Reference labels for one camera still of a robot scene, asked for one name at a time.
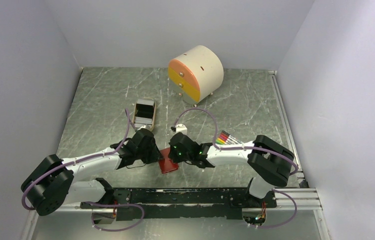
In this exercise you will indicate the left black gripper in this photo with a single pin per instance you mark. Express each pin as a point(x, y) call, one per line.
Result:
point(156, 155)

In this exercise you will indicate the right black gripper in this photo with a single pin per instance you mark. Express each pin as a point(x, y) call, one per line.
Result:
point(172, 155)

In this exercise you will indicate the red leather card holder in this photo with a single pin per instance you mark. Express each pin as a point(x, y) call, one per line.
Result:
point(166, 164)

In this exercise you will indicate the grey credit card stack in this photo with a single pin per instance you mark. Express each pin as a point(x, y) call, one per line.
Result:
point(144, 111)

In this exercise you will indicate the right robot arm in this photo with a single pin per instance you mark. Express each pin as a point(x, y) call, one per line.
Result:
point(272, 162)

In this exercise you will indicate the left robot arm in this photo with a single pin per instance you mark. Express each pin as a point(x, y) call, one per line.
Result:
point(61, 181)

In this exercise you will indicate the beige oval tray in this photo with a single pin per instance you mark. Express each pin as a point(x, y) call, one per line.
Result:
point(136, 126)

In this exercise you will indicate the pack of coloured markers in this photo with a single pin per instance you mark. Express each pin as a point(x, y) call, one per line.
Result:
point(225, 138)

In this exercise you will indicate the cream drawer cabinet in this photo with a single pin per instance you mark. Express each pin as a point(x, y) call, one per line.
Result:
point(195, 74)

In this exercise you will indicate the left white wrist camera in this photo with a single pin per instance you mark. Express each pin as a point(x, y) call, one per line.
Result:
point(146, 126)

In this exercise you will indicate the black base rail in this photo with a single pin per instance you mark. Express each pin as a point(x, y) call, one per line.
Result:
point(174, 203)

